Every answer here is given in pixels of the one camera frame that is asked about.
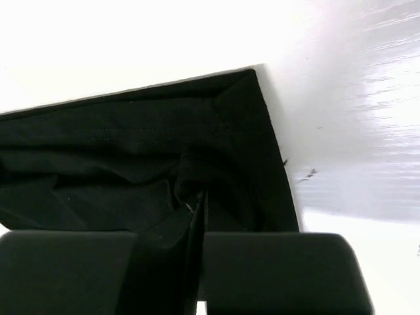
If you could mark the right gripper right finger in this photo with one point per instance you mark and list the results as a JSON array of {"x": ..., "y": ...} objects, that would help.
[{"x": 280, "y": 270}]

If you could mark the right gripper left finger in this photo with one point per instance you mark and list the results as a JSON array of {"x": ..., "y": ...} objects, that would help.
[{"x": 63, "y": 272}]

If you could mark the black skirt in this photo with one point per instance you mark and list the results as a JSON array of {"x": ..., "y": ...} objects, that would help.
[{"x": 132, "y": 160}]

